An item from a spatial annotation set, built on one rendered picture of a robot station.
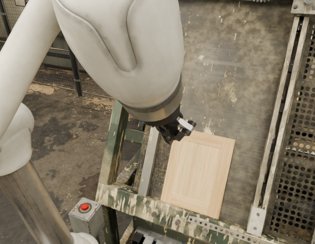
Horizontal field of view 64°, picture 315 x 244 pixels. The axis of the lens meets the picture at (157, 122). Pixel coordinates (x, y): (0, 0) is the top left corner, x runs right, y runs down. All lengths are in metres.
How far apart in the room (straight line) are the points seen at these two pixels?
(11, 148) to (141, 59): 0.57
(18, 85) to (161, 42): 0.28
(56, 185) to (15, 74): 2.56
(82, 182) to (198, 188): 1.77
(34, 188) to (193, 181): 0.80
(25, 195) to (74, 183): 2.09
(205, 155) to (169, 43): 1.12
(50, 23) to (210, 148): 1.04
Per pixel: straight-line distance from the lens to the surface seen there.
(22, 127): 0.76
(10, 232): 2.70
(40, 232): 0.92
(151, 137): 1.35
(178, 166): 1.35
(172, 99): 0.31
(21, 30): 0.42
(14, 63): 0.43
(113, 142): 1.44
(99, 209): 1.38
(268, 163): 1.28
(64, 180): 2.97
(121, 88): 0.24
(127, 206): 1.47
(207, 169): 1.32
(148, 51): 0.20
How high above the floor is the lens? 1.95
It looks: 31 degrees down
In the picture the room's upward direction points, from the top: straight up
